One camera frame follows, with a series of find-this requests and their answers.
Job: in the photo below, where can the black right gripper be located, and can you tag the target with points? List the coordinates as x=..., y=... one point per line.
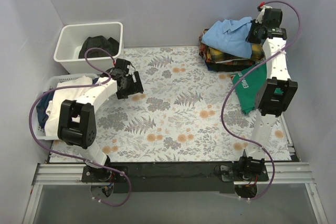
x=253, y=31

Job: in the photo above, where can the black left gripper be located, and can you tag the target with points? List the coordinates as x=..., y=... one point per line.
x=136, y=83

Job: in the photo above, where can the light blue long sleeve shirt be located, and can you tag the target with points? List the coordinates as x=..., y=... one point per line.
x=230, y=36

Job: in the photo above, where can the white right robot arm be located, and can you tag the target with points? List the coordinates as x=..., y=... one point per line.
x=277, y=91

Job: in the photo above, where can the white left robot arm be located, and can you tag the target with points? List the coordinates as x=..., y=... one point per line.
x=77, y=122

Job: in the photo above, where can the stack of folded plaid shirts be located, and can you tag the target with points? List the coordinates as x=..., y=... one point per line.
x=222, y=67

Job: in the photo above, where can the yellow plaid flannel shirt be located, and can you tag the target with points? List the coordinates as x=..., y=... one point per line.
x=236, y=54

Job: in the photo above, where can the dark striped garment in bin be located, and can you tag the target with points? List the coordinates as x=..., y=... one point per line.
x=109, y=45

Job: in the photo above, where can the floral patterned table mat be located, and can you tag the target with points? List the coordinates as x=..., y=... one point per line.
x=186, y=112

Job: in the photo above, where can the green t-shirt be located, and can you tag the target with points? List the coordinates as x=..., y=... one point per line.
x=247, y=89

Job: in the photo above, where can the white plastic bin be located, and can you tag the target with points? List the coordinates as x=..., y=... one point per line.
x=70, y=42

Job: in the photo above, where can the cream white garment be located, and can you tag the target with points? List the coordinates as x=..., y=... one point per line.
x=51, y=126

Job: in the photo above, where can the dark blue denim garment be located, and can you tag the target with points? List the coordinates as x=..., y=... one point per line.
x=41, y=108

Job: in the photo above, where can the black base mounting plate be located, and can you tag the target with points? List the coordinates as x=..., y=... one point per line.
x=172, y=176

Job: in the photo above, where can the white perforated laundry basket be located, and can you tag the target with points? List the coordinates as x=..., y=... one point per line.
x=50, y=84

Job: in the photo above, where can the aluminium frame rail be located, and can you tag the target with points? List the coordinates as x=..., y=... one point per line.
x=71, y=174

